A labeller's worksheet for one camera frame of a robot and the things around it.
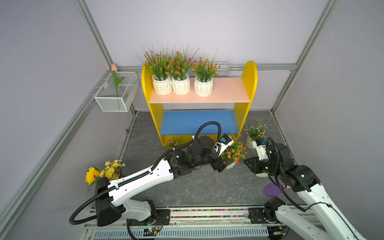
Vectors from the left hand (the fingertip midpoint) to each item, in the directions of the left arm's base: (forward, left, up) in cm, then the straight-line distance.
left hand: (227, 154), depth 65 cm
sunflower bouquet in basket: (-3, +50, -3) cm, 50 cm away
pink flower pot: (+21, -24, -16) cm, 36 cm away
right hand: (0, -11, -8) cm, 13 cm away
